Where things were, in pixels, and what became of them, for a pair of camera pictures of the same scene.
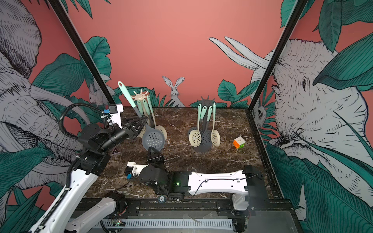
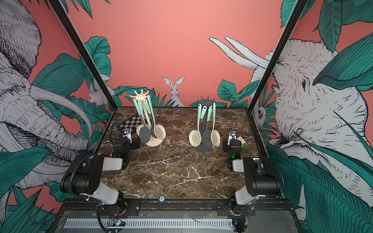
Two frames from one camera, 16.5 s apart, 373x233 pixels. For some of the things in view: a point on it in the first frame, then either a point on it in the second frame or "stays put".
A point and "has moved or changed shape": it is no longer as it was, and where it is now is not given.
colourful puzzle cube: [239, 142] stays put
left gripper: [132, 131] -> [118, 139]
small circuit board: [117, 222] stays put
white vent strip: [170, 223] stays put
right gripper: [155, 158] -> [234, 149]
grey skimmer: [207, 137] stays put
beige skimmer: [194, 136] stays put
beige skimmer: [215, 135] stays put
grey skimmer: [153, 135] has moved or changed shape
